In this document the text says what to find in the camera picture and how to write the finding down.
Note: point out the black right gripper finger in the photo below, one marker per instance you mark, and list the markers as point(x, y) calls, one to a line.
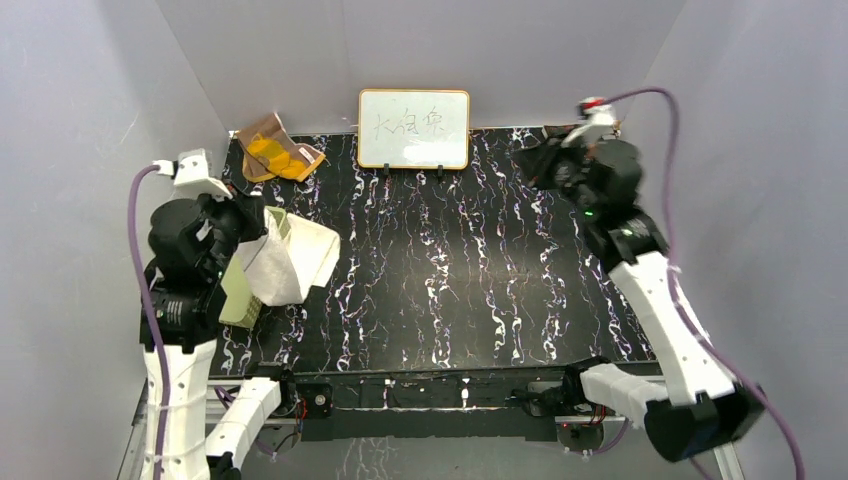
point(556, 134)
point(532, 163)

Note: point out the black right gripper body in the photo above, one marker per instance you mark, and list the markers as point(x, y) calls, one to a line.
point(564, 168)

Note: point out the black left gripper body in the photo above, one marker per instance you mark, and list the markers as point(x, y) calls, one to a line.
point(232, 221)

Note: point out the white towel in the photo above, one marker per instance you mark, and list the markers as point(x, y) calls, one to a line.
point(295, 255)

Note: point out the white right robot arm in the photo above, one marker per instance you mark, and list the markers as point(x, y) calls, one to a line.
point(700, 405)

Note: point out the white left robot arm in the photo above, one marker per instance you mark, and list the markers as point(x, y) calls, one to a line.
point(193, 242)

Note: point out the brown and yellow cloth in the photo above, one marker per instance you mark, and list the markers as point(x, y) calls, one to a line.
point(269, 152)

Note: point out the green perforated plastic basket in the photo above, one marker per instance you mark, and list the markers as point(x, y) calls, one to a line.
point(242, 298)

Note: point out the small framed whiteboard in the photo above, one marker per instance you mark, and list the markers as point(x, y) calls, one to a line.
point(413, 129)

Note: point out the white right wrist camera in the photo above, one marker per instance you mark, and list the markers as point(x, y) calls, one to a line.
point(597, 118)

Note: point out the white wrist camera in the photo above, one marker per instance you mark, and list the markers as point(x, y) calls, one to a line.
point(597, 118)
point(191, 175)

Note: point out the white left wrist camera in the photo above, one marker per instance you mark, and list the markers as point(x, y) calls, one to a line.
point(191, 175)

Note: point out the aluminium base frame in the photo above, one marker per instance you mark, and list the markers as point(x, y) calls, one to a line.
point(433, 428)

